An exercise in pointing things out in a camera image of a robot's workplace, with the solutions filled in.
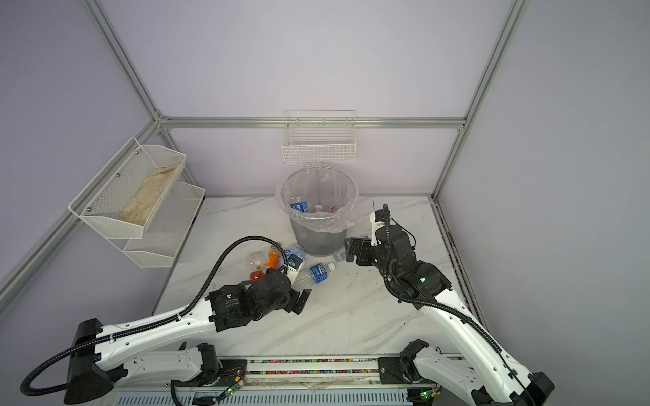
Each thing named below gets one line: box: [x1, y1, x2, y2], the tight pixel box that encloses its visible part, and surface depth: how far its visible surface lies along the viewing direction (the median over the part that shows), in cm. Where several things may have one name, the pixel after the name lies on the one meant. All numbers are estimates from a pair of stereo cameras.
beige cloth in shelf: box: [118, 164, 179, 226], surface depth 80 cm
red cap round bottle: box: [248, 269, 264, 282], surface depth 92 cm
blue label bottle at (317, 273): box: [295, 262, 337, 289], surface depth 92 cm
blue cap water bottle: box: [290, 201, 309, 214], surface depth 92 cm
